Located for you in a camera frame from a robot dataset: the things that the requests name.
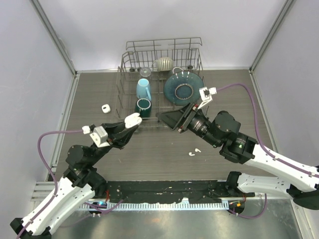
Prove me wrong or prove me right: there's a large teal plate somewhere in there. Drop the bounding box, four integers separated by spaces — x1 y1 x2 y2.
163 71 204 106

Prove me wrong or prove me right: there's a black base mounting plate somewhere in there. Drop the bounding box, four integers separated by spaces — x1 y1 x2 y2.
104 180 242 204

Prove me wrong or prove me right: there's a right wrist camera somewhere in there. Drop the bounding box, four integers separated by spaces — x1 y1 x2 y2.
198 87 217 109

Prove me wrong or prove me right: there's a light blue mug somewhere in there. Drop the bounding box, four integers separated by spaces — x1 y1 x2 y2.
136 78 152 101

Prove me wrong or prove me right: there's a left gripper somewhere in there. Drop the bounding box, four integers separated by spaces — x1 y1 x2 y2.
88 119 139 165

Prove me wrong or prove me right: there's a small white charging case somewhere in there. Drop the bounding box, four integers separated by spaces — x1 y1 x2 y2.
101 104 111 114

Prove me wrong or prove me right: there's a small white-rimmed bowl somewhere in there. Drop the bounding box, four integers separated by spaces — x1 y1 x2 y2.
172 67 183 74

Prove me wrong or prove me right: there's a clear glass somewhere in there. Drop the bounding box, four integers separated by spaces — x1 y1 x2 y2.
140 67 152 78

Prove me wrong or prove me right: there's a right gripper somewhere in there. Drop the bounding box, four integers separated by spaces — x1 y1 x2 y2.
156 101 221 148

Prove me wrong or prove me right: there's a dark teal mug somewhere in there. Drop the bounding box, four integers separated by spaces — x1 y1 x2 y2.
135 98 152 118

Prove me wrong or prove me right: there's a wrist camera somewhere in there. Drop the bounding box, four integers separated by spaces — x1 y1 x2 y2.
82 125 110 148
198 87 217 109

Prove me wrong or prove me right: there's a striped ceramic mug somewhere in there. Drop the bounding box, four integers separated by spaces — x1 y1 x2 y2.
152 57 173 72

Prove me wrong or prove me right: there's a white slotted cable duct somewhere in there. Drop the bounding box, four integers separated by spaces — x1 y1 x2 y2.
72 201 229 211

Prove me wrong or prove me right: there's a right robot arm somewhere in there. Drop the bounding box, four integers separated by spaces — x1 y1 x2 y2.
156 104 319 210

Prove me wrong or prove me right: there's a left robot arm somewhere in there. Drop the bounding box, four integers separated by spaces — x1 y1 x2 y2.
10 113 142 239

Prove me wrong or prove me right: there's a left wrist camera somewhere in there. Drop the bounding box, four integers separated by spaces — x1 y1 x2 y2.
82 125 110 148

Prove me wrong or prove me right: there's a wire dish rack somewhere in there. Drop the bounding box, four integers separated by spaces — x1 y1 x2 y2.
114 37 203 128

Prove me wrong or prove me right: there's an oval white charging case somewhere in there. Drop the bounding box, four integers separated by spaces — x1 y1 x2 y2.
124 113 142 129

